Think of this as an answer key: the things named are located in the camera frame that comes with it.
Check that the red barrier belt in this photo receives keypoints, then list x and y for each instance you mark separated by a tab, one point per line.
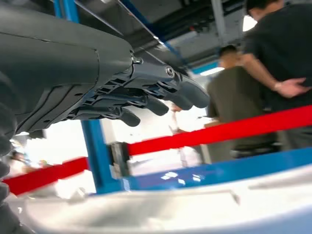
219	132

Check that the blue metal shelf rack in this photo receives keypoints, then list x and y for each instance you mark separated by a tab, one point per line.
97	155

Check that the black belt barrier cassette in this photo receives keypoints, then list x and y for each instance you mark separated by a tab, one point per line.
119	160

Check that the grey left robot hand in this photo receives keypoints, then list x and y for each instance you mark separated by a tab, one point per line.
60	71

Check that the person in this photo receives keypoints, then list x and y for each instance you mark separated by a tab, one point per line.
280	48
231	93

